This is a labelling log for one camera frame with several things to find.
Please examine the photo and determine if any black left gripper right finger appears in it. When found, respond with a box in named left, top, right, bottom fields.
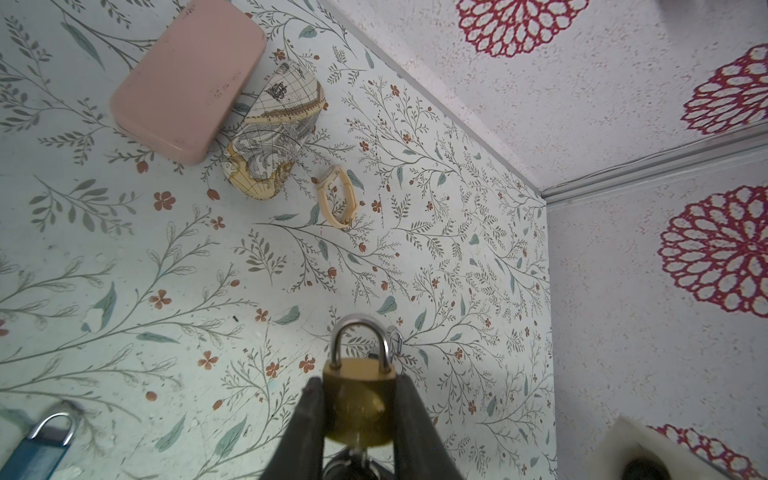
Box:
left=393, top=374, right=462, bottom=480

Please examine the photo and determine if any brass padlock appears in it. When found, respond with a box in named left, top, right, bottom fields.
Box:
left=322, top=314, right=397, bottom=450

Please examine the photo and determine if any patterned cream pouch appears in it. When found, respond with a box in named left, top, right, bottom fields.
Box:
left=222, top=62, right=326, bottom=200

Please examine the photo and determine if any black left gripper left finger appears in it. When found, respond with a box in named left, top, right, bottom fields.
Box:
left=260, top=377, right=325, bottom=480

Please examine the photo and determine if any pink rectangular case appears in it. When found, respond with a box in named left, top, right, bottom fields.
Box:
left=110, top=0, right=267, bottom=166

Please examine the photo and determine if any blue padlock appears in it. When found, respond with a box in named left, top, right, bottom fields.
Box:
left=1, top=410, right=78, bottom=480

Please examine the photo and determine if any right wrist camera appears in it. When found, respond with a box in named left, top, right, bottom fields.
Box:
left=587, top=416, right=734, bottom=479

